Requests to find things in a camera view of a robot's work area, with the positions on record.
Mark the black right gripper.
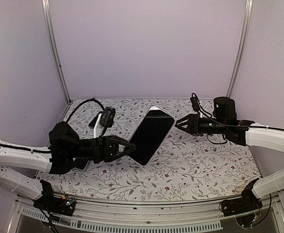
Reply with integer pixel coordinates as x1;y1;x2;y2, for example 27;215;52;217
173;114;228;137

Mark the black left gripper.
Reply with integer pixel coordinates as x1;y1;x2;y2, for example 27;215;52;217
67;134;137;163

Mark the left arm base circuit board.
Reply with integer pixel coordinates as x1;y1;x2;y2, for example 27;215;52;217
33;180;76;216

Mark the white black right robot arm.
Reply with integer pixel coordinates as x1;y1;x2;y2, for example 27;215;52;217
175;94;284;212

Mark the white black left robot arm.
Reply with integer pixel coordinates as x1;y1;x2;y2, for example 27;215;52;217
0;121;135;211

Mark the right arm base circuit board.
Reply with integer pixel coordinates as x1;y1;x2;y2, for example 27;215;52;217
218;178;272;229

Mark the black smartphone far corner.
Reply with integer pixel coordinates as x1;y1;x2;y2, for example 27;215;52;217
88;115;99;129

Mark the black smartphone with white edge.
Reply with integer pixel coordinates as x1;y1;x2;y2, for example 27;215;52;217
74;158;88;170

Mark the floral patterned table mat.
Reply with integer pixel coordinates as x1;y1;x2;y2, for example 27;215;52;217
36;99;261;202

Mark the black right camera cable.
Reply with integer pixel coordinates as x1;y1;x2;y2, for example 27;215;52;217
191;92;255;145

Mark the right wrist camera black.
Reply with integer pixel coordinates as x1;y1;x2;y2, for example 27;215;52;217
190;96;200;113

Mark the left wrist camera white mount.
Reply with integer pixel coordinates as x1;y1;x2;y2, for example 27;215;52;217
93;107;116;138

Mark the black sleeved left camera cable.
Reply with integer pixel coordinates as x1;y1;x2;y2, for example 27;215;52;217
64;98;106;123

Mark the aluminium front rail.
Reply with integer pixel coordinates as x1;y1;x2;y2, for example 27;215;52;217
7;193;284;233

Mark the right aluminium frame post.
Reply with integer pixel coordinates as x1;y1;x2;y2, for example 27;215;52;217
226;0;253;98

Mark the aluminium frame post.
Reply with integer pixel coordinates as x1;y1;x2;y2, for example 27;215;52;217
226;0;253;98
41;0;71;104

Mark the left aluminium frame post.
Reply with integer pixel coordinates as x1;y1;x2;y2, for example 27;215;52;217
41;0;71;104

